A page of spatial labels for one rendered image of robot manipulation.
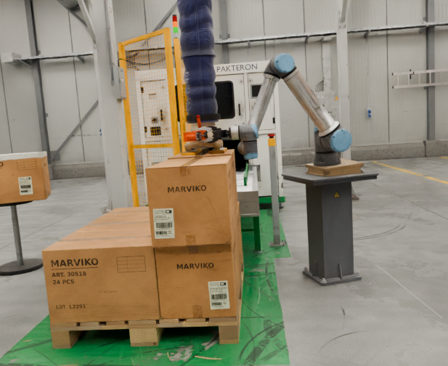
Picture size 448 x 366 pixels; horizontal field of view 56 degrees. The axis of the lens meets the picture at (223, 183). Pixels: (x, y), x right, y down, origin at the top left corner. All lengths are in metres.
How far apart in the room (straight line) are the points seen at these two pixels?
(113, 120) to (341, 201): 2.33
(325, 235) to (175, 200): 1.29
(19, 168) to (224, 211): 2.27
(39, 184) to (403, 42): 10.89
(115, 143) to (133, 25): 8.99
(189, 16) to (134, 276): 1.67
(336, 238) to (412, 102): 10.13
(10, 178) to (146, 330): 2.06
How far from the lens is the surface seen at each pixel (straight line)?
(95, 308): 2.42
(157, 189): 2.10
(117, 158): 4.27
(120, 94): 4.22
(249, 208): 3.41
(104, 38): 4.37
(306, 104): 2.76
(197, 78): 2.88
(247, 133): 2.65
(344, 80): 6.33
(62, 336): 2.56
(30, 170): 3.92
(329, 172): 2.91
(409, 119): 12.95
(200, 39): 2.91
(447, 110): 13.31
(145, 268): 2.26
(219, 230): 2.09
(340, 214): 3.04
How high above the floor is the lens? 1.10
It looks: 7 degrees down
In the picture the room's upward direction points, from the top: 4 degrees counter-clockwise
